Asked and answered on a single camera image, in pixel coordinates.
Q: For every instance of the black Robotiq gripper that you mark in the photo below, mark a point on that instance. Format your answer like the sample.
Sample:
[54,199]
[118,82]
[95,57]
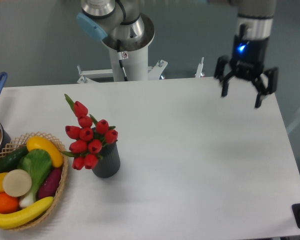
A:
[247,63]

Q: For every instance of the red tulip bouquet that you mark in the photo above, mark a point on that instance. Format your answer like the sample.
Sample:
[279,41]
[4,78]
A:
[92,138]

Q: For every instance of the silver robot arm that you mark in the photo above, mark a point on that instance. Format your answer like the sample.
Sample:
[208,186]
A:
[127,33]

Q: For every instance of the dark grey ribbed vase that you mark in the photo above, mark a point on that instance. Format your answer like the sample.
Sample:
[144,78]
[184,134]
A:
[108,162]

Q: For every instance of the green bok choy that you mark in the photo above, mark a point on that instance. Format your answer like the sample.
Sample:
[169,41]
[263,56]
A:
[37,163]

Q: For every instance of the purple sweet potato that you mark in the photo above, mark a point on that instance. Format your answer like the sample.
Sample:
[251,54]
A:
[50,185]

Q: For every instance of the woven wicker basket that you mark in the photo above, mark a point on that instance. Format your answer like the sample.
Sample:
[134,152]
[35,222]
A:
[20,142]

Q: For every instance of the green cucumber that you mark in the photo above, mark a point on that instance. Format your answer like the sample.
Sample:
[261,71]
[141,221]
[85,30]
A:
[11,161]

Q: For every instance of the beige round slice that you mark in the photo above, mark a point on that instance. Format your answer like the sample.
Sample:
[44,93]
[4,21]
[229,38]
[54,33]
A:
[17,183]

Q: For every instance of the orange fruit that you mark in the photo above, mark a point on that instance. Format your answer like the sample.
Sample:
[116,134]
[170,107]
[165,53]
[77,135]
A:
[8,204]

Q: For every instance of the yellow banana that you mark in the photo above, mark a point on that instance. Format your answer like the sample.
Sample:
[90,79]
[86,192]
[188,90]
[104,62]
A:
[21,217]

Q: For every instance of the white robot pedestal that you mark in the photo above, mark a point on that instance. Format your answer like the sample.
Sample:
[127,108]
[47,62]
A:
[126,66]

